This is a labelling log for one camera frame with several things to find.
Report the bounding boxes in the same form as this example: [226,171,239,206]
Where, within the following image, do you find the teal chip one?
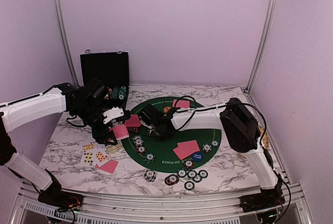
[177,169,187,178]

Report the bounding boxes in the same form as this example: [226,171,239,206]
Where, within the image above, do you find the blue small blind button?
[191,152,203,162]

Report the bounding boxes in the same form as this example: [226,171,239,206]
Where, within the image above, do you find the red black chip stack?
[164,174,179,186]

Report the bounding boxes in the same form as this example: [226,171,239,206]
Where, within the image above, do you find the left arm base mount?
[37,191,83,210]

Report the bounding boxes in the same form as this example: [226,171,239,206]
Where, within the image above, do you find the teal chip two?
[187,170,197,178]

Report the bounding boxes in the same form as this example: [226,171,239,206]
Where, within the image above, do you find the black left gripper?
[73,103,118,145]

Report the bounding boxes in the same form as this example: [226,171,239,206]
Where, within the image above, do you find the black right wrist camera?
[138,104,163,129]

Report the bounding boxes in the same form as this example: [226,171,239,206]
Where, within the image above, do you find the red chips bottom mat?
[183,160,194,169]

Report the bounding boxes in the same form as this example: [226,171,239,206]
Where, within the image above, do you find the face-up spades card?
[82,152,94,167]

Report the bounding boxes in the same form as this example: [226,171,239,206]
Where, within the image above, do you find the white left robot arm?
[1,80,124,206]

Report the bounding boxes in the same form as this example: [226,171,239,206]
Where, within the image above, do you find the orange dealer button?
[163,107,172,113]

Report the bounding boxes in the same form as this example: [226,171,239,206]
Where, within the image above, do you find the left aluminium frame post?
[53,0,79,86]

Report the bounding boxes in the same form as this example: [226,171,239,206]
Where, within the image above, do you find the black poker chip case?
[80,51,130,109]

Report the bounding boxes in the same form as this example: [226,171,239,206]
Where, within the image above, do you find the right aluminium frame post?
[244,0,277,94]

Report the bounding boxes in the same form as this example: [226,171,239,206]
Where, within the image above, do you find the red card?
[173,147,196,160]
[177,140,200,152]
[124,114,142,127]
[172,99,190,108]

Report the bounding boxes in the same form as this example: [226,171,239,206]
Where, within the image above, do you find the teal chip three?
[198,170,208,179]

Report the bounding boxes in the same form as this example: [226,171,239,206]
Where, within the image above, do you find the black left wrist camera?
[84,78,109,105]

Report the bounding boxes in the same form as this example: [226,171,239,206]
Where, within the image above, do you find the round green poker mat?
[120,96,222,173]

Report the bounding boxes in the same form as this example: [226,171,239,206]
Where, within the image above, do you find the face-up diamonds card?
[81,142,96,153]

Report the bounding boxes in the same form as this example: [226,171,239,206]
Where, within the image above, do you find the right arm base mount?
[239,193,286,213]

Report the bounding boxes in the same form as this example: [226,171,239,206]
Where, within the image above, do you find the teal chips mat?
[144,153,156,163]

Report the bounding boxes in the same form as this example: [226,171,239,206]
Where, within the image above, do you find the teal chips in case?
[110,86,127,100]

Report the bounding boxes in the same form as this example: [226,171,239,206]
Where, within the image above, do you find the white blue chip stack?
[144,170,156,182]

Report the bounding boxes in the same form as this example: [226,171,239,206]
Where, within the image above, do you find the aluminium frame post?
[244,0,277,94]
[53,0,79,86]

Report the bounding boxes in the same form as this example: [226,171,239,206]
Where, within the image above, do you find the white blue chips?
[132,135,144,146]

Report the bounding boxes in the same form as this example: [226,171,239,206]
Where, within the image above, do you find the red striped card deck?
[110,124,130,141]

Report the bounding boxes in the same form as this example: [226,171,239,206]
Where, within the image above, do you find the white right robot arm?
[139,98,282,207]

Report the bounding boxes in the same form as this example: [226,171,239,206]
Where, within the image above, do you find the red card off mat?
[95,160,119,174]

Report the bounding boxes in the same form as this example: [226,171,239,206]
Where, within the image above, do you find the blue gold card box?
[106,142,123,155]

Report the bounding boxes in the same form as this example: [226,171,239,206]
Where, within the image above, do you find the teal chip four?
[184,181,195,191]

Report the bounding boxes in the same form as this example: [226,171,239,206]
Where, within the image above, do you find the woven bamboo basket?
[259,126,270,150]

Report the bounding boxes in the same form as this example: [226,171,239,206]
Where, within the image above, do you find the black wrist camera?
[84,78,109,105]
[138,104,163,129]

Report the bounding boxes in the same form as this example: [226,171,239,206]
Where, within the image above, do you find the front aluminium rail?
[8,182,314,223]

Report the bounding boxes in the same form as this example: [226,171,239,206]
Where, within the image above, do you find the teal chip mat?
[211,140,219,147]

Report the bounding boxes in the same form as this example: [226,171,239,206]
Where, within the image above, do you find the face-up hearts card off mat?
[96,151,110,164]

